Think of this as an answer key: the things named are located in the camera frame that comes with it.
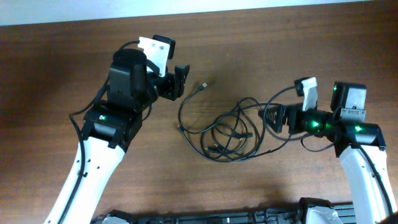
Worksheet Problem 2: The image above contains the thick black USB cable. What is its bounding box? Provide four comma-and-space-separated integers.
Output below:
198, 96, 307, 163

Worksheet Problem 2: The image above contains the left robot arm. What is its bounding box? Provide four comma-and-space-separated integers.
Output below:
45, 49, 190, 223

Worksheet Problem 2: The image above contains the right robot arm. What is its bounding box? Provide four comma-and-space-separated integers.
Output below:
258, 78, 397, 223

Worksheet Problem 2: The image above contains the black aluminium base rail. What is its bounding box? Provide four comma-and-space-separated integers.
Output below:
91, 197, 358, 224

